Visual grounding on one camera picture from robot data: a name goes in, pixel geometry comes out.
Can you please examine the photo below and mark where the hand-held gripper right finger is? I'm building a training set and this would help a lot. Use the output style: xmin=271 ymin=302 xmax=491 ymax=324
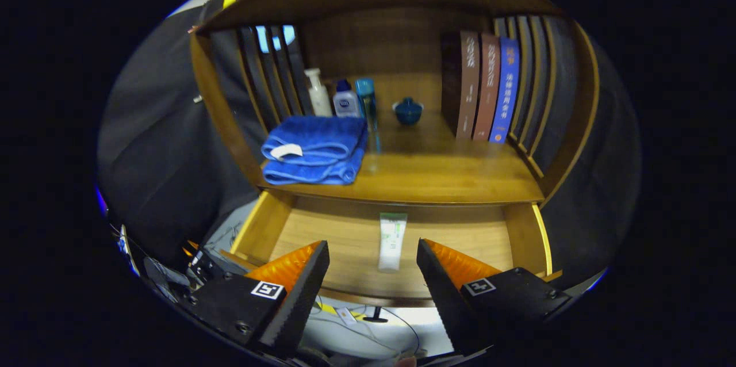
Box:
xmin=416 ymin=238 xmax=573 ymax=356

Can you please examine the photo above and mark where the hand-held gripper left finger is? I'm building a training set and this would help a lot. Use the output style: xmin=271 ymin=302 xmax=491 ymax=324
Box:
xmin=187 ymin=240 xmax=331 ymax=356

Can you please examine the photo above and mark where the wooden drawer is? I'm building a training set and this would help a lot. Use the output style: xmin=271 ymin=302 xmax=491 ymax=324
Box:
xmin=221 ymin=190 xmax=563 ymax=323

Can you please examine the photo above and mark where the white green tube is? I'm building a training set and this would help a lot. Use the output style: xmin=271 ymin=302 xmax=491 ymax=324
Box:
xmin=378 ymin=212 xmax=408 ymax=272

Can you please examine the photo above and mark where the wooden countertop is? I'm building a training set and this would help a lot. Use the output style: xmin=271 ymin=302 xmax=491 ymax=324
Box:
xmin=256 ymin=108 xmax=546 ymax=205

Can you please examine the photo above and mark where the wooden cabinet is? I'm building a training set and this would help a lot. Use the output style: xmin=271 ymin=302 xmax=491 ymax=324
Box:
xmin=190 ymin=0 xmax=600 ymax=207

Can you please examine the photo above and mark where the yellow floor tape strip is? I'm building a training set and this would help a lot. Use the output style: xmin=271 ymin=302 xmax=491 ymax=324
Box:
xmin=315 ymin=300 xmax=370 ymax=323

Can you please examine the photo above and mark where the folded blue towel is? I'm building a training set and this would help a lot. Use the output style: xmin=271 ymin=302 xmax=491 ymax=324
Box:
xmin=260 ymin=115 xmax=369 ymax=186

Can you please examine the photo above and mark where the blue lidded teacup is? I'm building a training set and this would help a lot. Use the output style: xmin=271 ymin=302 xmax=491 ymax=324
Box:
xmin=392 ymin=97 xmax=425 ymax=126

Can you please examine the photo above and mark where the white bottle with blue cap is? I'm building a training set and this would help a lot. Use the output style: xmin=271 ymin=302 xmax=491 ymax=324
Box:
xmin=333 ymin=79 xmax=363 ymax=119

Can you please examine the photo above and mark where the white pump bottle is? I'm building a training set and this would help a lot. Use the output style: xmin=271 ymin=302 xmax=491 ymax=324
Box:
xmin=304 ymin=68 xmax=334 ymax=118

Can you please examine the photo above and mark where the black backdrop cloth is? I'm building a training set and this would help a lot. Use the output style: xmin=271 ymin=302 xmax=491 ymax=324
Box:
xmin=97 ymin=0 xmax=643 ymax=293

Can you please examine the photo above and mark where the teal bottle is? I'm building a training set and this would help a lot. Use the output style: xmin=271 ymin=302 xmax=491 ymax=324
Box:
xmin=355 ymin=79 xmax=378 ymax=132

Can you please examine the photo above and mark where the dark brown book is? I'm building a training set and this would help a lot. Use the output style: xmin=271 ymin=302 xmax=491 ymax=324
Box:
xmin=441 ymin=30 xmax=481 ymax=139

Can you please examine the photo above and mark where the reddish brown book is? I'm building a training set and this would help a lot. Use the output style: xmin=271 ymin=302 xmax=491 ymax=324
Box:
xmin=473 ymin=33 xmax=501 ymax=142

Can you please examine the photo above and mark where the blue book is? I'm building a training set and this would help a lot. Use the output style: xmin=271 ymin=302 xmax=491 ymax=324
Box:
xmin=489 ymin=37 xmax=521 ymax=144

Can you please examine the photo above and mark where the black floor cable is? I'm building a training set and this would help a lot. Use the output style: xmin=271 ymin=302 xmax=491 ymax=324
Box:
xmin=310 ymin=295 xmax=421 ymax=356

